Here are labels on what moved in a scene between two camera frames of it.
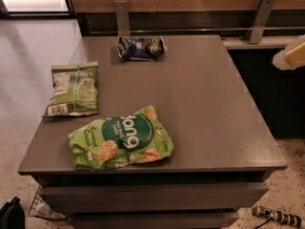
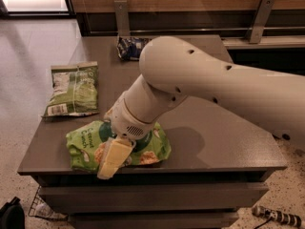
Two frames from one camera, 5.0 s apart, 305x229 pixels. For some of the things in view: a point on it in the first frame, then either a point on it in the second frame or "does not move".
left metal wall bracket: (122, 18) does not move
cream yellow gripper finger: (293, 56) → (116, 149)
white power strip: (278, 216) does not move
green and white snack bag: (74, 91) does not move
